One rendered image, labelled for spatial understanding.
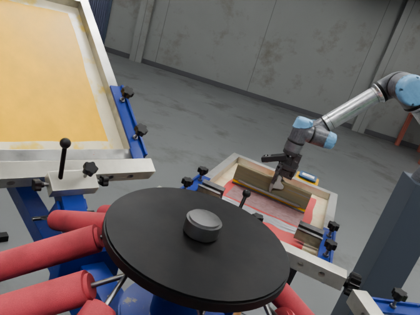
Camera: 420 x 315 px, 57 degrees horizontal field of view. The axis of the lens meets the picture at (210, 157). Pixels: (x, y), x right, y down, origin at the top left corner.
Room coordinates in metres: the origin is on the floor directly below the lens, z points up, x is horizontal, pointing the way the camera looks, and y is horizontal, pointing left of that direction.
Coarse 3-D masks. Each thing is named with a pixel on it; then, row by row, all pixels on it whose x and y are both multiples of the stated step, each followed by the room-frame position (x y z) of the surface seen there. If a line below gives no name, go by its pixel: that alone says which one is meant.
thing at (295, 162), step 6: (288, 156) 1.63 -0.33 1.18; (294, 156) 1.61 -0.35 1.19; (300, 156) 1.62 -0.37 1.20; (282, 162) 1.63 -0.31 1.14; (288, 162) 1.63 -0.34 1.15; (294, 162) 1.62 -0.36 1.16; (276, 168) 1.62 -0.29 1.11; (282, 168) 1.62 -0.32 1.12; (288, 168) 1.61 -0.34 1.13; (294, 168) 1.62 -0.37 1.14; (282, 174) 1.62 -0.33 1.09; (288, 174) 1.61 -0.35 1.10
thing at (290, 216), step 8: (312, 200) 1.79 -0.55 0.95; (264, 208) 1.53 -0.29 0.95; (272, 208) 1.55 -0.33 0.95; (280, 208) 1.58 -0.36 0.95; (288, 208) 1.60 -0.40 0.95; (312, 208) 1.69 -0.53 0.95; (272, 216) 1.47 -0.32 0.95; (280, 216) 1.49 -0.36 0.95; (288, 216) 1.52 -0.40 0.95; (296, 216) 1.54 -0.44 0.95; (304, 216) 1.57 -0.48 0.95; (296, 224) 1.47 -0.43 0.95; (280, 232) 1.35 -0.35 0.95; (288, 232) 1.37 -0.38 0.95; (288, 240) 1.31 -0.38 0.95; (296, 240) 1.33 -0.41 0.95
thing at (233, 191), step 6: (228, 186) 1.64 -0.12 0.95; (234, 186) 1.66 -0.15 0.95; (228, 192) 1.57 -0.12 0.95; (234, 192) 1.59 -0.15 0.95; (240, 192) 1.61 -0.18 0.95; (252, 192) 1.65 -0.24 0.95; (234, 198) 1.53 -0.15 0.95; (240, 198) 1.55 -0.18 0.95; (246, 198) 1.57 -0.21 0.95; (252, 198) 1.59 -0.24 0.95; (258, 198) 1.61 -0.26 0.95; (264, 198) 1.63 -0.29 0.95; (246, 204) 1.51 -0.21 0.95; (252, 204) 1.53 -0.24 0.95; (258, 204) 1.54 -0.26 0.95; (264, 204) 1.56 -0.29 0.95; (258, 210) 1.49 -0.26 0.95
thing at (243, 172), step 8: (240, 168) 1.68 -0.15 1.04; (248, 168) 1.68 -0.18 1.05; (240, 176) 1.68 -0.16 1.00; (248, 176) 1.67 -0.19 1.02; (256, 176) 1.66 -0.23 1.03; (264, 176) 1.65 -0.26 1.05; (256, 184) 1.65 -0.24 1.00; (264, 184) 1.64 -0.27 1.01; (288, 184) 1.63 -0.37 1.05; (272, 192) 1.63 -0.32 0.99; (280, 192) 1.62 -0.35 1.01; (288, 192) 1.61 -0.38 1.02; (296, 192) 1.61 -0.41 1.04; (304, 192) 1.60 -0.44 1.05; (296, 200) 1.60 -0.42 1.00; (304, 200) 1.59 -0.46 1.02; (304, 208) 1.59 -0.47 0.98
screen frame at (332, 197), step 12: (240, 156) 1.99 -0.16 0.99; (216, 168) 1.72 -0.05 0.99; (228, 168) 1.84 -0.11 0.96; (252, 168) 1.96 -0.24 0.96; (264, 168) 1.94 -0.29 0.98; (288, 180) 1.91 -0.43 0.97; (300, 180) 1.91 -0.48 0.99; (312, 192) 1.87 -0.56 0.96; (324, 192) 1.86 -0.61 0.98; (324, 216) 1.59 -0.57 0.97
